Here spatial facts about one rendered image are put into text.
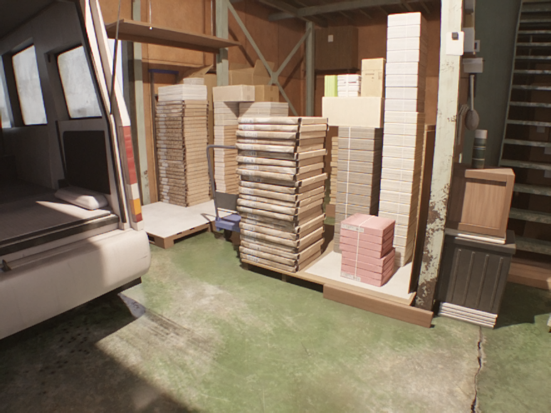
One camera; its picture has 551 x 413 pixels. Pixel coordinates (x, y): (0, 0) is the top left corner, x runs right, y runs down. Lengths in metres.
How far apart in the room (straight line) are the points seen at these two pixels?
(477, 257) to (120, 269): 1.87
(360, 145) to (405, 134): 0.32
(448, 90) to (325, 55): 4.77
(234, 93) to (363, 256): 2.45
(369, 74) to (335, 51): 3.95
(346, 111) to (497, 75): 1.10
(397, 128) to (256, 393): 1.76
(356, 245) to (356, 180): 0.52
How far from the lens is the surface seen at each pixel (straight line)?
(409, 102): 2.36
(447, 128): 1.88
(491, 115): 2.76
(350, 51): 6.30
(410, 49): 2.40
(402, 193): 2.41
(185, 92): 3.92
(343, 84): 2.55
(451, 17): 1.94
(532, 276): 2.93
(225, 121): 4.09
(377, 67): 2.47
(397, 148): 2.38
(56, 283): 1.68
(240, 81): 4.77
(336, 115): 2.53
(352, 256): 2.24
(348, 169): 2.50
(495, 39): 2.82
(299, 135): 2.13
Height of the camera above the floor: 1.12
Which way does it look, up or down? 15 degrees down
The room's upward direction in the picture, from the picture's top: straight up
